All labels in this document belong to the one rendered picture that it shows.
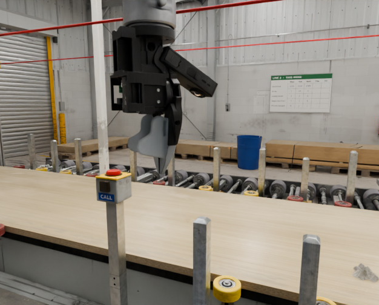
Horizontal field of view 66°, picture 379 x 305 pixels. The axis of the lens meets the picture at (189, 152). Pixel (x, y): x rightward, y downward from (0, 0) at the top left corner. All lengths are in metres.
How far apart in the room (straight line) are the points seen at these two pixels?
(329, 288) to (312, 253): 0.30
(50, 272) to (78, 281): 0.15
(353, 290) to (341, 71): 7.02
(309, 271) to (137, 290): 0.70
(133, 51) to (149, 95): 0.06
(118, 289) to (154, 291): 0.26
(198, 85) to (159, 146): 0.11
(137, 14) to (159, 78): 0.09
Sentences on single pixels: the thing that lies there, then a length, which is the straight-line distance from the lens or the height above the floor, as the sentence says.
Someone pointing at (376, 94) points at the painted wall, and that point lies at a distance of 7.81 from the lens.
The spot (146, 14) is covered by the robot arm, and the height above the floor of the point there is 1.53.
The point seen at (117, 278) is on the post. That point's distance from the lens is 0.93.
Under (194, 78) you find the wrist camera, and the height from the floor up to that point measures 1.45.
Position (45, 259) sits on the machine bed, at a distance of 1.49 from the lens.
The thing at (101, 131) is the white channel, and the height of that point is 1.23.
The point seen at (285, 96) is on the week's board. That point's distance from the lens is 7.86.
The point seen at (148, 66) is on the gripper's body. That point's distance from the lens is 0.43.
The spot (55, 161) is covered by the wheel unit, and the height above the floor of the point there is 0.95.
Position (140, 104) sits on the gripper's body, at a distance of 0.40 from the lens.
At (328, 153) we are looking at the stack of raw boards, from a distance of 6.56.
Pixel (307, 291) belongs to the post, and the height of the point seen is 1.01.
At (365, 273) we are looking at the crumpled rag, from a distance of 1.09.
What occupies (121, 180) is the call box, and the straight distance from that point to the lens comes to 0.81.
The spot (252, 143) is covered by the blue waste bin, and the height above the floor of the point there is 0.57.
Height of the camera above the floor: 1.41
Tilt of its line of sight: 10 degrees down
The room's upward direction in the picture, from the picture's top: straight up
